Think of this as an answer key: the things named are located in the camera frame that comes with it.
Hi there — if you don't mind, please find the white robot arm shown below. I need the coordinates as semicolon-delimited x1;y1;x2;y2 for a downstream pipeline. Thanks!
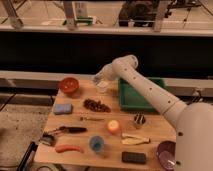
93;55;213;171

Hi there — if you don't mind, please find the striped small cup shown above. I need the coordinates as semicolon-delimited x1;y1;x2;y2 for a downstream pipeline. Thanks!
134;114;146;129

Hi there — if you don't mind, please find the blue plastic cup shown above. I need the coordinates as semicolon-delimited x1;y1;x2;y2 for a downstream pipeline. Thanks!
89;136;104;153

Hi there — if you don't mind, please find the dark grape bunch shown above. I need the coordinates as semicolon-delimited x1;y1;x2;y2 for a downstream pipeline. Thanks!
83;99;111;113

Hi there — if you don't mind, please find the red bowl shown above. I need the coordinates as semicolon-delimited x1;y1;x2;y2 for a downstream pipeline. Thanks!
59;77;79;94

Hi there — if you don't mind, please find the green plastic bin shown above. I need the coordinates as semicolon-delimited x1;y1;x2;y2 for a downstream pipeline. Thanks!
117;77;167;113

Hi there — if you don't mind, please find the small metal spoon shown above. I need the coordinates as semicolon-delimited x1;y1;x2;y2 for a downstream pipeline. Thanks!
80;116;104;121

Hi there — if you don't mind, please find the orange yellow fruit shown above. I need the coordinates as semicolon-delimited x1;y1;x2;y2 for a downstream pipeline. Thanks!
107;120;120;134

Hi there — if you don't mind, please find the blue sponge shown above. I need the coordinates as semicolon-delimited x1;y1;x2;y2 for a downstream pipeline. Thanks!
53;104;72;115

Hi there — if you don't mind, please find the orange carrot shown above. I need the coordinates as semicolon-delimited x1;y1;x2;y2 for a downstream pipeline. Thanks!
55;145;84;153

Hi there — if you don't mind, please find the black rectangular block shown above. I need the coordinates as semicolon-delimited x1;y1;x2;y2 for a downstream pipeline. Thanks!
122;151;146;164

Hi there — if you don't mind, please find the purple bowl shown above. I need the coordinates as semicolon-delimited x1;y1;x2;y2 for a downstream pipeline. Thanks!
156;141;176;171

